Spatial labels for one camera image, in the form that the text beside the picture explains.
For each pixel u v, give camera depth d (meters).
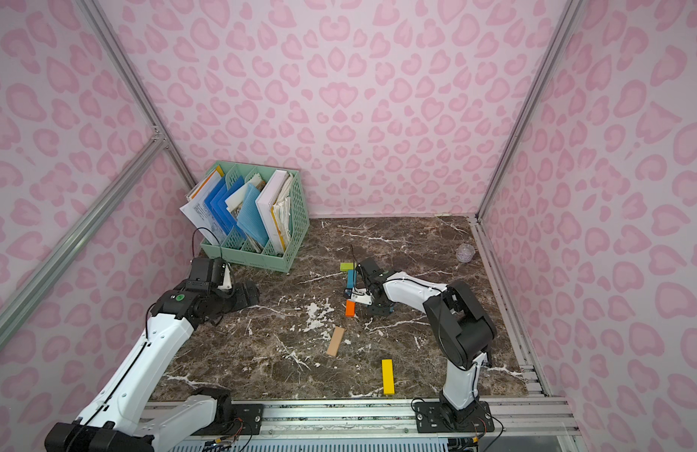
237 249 1.01
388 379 0.79
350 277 1.00
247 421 0.73
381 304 0.80
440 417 0.65
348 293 0.85
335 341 0.86
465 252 1.07
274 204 0.88
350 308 0.93
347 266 1.04
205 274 0.59
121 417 0.39
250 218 0.90
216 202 0.95
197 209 0.93
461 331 0.48
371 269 0.77
